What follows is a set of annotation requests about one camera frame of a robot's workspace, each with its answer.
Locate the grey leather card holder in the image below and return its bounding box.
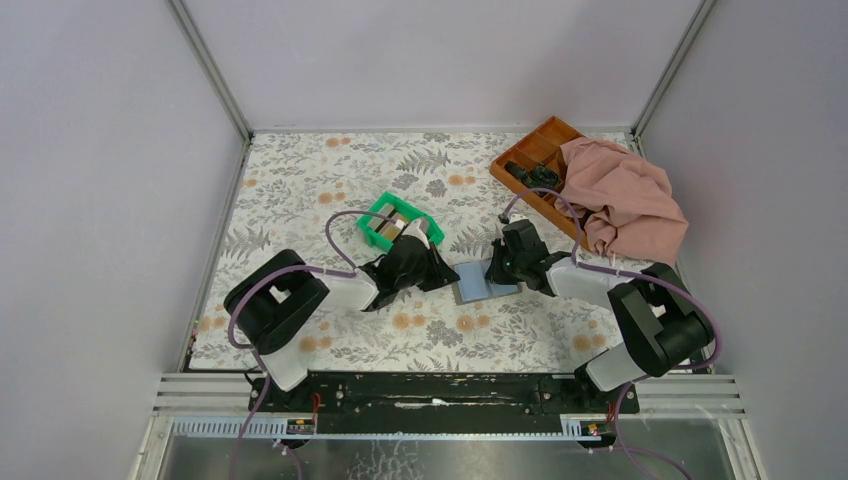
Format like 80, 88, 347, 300
452, 259, 522, 305

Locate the green plastic bin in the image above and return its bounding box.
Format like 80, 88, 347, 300
357, 192, 445, 253

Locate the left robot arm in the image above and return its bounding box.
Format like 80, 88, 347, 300
224, 235, 460, 391

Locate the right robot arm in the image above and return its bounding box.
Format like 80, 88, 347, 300
485, 215, 716, 394

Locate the card stack in bin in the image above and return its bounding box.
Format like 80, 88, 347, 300
369, 204, 407, 242

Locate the dark green patterned cloth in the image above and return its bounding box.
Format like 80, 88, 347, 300
505, 162, 560, 197

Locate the orange compartment tray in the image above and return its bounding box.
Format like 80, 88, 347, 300
489, 116, 584, 240

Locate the pink cloth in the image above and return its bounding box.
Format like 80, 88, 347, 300
555, 137, 689, 266

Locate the floral table mat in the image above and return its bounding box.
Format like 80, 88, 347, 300
187, 132, 621, 372

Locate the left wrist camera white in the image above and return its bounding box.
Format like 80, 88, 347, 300
401, 217, 429, 245

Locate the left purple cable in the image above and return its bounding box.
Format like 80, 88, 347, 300
226, 210, 412, 480

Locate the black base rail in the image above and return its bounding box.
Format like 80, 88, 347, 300
248, 371, 640, 435

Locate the aluminium frame post right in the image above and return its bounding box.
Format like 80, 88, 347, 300
631, 0, 718, 143

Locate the aluminium frame post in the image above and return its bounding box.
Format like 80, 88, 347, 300
631, 0, 718, 143
165, 0, 253, 143

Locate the aluminium frame post left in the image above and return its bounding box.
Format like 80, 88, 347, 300
165, 0, 253, 143

